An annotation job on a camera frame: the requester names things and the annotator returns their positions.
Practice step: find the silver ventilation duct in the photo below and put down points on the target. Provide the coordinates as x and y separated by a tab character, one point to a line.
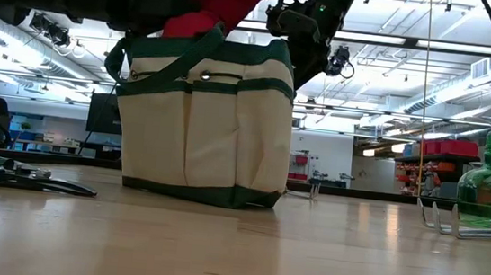
19	45
458	90

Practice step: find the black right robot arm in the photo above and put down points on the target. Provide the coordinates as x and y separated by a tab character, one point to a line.
346	3

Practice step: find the shelf rack with bins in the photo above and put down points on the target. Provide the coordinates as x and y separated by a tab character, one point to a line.
431	173

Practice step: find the red cart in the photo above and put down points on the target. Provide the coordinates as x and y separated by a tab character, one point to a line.
299	167

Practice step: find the beige green gardening bag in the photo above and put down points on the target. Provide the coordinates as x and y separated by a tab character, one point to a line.
209	143

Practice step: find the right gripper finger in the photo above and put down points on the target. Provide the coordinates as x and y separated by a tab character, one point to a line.
304	62

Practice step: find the black aluminium table frame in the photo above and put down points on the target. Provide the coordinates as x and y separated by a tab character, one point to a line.
357	193

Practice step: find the black monitor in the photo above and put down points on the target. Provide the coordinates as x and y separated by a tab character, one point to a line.
103	115

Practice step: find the red storage bin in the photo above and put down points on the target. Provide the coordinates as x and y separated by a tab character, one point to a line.
436	148
465	148

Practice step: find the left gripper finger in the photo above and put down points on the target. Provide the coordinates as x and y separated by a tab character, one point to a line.
181	9

